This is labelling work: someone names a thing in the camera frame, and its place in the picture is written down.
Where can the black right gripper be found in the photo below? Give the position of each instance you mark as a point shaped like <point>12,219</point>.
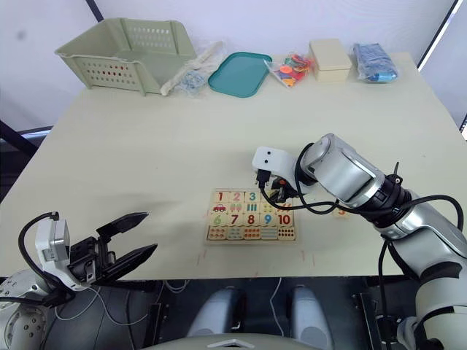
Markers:
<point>282,189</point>

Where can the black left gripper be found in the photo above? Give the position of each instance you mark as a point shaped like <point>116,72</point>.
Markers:
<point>87,260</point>

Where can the number four tile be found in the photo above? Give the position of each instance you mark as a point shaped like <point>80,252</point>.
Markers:
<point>265,193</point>

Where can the number three tile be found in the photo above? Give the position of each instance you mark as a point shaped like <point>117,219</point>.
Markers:
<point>251,197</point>

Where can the number two tile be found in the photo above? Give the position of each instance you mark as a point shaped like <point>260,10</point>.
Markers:
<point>236,197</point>

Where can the number one tile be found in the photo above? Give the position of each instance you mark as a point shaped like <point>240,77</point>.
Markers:
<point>220,197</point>

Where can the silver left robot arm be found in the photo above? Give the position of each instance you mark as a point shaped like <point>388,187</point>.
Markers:
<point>22,321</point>

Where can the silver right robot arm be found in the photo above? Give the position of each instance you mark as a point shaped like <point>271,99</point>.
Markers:
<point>343,171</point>

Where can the number ten tile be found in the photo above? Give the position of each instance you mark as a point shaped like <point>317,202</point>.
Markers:
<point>284,219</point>

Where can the number nine tile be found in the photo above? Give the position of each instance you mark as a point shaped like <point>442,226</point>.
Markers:
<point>268,219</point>

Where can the number eight tile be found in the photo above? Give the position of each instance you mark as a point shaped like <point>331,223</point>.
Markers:
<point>251,219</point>

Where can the number seven tile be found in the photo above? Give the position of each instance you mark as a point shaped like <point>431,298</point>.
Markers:
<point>235,219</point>

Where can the wooden number puzzle board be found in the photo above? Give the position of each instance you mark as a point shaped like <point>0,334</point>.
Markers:
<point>251,242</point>

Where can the number five tile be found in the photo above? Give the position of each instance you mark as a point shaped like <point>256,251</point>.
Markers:
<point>341,215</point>

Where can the number six tile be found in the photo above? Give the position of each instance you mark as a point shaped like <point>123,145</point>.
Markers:
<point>217,219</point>

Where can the orange carrots tile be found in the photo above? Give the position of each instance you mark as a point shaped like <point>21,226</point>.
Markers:
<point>285,209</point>

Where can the blue green bars tile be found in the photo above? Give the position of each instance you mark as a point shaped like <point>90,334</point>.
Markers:
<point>252,208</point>

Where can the ten dots counting tile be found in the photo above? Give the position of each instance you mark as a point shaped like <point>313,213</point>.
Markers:
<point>286,233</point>

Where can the nine dots counting tile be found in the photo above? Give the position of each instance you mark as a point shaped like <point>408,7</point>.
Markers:
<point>269,233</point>

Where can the ice creams picture tile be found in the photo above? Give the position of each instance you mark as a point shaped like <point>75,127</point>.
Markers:
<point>235,208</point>

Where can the eight dots counting tile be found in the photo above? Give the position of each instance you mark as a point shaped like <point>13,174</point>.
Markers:
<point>251,233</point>

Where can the seven dots counting tile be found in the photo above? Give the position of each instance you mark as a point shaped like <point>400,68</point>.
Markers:
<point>235,233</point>

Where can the red car picture tile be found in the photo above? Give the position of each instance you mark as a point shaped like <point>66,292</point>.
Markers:
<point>219,208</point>

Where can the six dots counting tile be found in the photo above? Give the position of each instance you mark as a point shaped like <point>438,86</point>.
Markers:
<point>217,233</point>

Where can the grey rounded shape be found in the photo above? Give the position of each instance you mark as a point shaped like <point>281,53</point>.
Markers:
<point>310,317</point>
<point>215,313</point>

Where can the grey robot torso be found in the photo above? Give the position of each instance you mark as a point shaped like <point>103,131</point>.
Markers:
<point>182,345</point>

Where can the bag of colourful pieces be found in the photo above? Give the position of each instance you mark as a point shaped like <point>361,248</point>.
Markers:
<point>292,69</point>

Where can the teal plastic tray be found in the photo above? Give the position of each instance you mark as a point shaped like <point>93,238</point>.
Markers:
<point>237,74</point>

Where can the cream rectangular box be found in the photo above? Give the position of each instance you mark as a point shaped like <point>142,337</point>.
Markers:
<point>330,58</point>

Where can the clear bag of blue clips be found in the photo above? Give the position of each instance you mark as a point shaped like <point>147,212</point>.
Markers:
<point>189,82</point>

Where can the long white plastic bag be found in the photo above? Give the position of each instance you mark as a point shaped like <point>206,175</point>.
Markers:
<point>182,74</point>

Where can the blue plastic bag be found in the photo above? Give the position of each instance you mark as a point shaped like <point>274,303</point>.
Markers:
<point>374,62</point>

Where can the pale green plastic basket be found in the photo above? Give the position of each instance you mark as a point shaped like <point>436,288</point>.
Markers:
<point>109,73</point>

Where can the black diagonal bar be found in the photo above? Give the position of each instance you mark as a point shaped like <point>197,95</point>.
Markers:
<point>443,29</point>
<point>95,9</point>

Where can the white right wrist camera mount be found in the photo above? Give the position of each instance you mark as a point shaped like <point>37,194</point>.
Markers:
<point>270,158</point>

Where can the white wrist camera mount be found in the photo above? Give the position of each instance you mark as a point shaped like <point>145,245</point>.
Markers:
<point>270,158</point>
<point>47,255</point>

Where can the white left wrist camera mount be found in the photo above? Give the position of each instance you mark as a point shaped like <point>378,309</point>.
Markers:
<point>47,255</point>

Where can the black metal frame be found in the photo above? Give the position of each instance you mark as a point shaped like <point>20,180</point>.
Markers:
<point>14,140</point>

